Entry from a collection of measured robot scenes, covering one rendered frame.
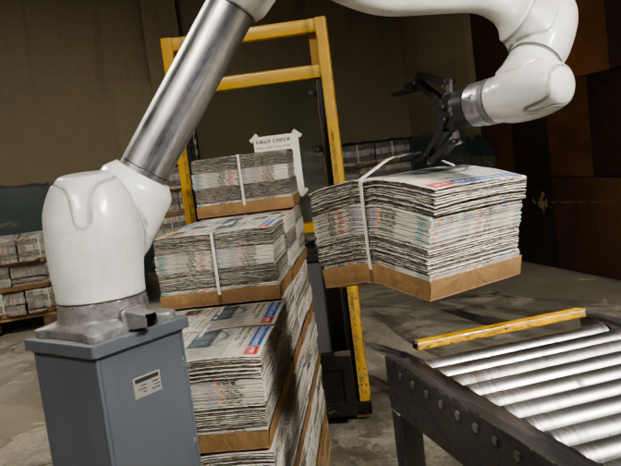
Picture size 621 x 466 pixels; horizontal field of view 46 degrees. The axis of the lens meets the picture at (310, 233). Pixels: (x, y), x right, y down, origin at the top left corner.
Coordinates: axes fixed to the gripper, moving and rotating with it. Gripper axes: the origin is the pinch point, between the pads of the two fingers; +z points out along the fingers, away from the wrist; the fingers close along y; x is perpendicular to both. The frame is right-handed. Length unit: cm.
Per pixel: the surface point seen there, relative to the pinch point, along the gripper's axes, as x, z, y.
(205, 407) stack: -42, 34, 57
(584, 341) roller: 19, -26, 52
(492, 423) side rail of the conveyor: -29, -39, 54
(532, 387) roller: -11, -34, 53
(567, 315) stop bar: 30, -14, 49
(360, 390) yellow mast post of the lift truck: 93, 146, 103
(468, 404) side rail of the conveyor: -24, -31, 53
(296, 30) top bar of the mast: 83, 142, -63
